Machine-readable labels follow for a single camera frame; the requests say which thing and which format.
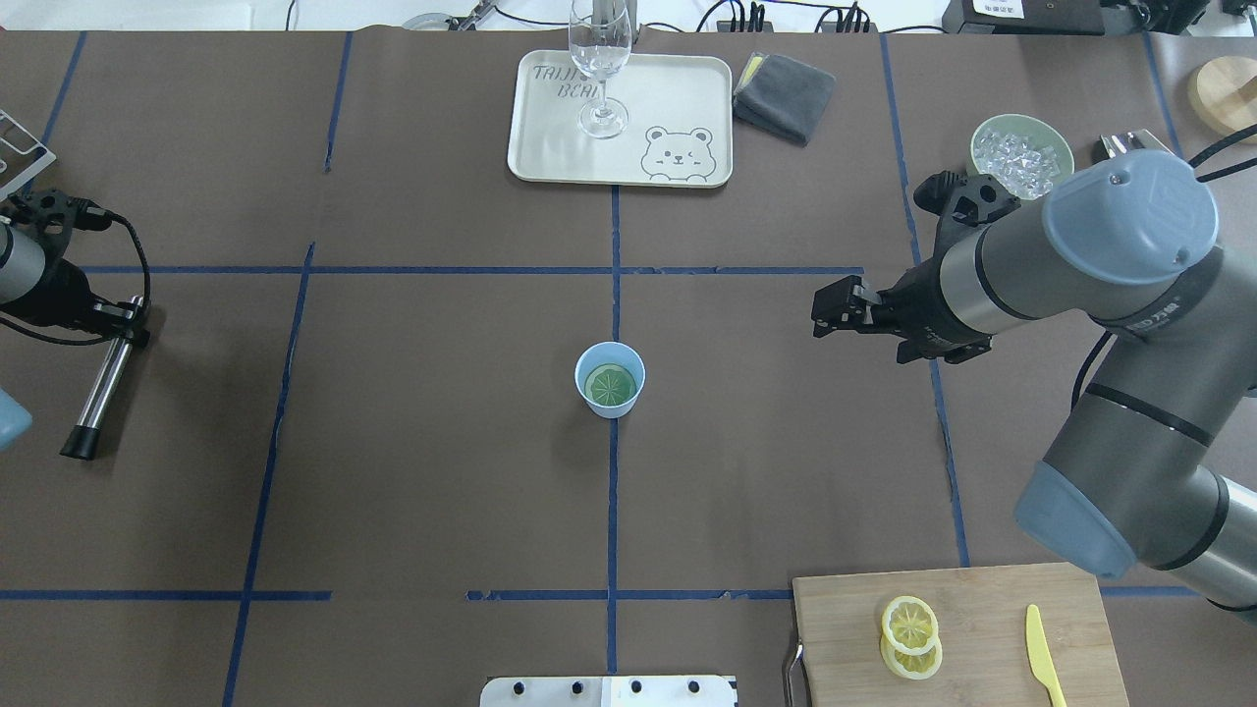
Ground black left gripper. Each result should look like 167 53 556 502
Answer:
1 189 151 348

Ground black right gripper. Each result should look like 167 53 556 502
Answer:
811 171 1022 365

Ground steel muddler black tip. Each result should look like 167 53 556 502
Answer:
59 296 150 460

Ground yellow lemon slice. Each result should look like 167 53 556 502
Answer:
583 364 637 408
880 595 940 655

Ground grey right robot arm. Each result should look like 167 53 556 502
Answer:
811 148 1256 624

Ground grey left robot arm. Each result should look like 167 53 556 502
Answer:
1 190 152 460

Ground light blue paper cup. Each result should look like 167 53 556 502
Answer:
574 342 647 419

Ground dark grey folded cloth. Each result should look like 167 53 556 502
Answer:
732 52 837 146

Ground green bowl of ice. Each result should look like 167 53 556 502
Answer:
965 114 1073 201

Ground cream bear print tray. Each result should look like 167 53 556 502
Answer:
507 50 735 189

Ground stainless steel ice scoop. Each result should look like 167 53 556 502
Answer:
1094 130 1175 164

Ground clear wine glass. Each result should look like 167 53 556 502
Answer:
569 1 634 138

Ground bamboo cutting board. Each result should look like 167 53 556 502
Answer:
792 564 1128 706

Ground yellow plastic knife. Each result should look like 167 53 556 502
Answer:
1024 604 1067 707

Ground round wooden stand base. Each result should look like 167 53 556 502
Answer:
1188 55 1256 136

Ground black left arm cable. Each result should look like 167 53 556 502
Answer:
0 211 150 347

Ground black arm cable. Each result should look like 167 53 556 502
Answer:
1070 123 1257 443
0 211 150 347

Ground white wire cup rack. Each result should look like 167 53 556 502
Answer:
1 109 57 200

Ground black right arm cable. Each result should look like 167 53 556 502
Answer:
1070 123 1257 443

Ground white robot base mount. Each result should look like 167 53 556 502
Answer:
479 676 739 706

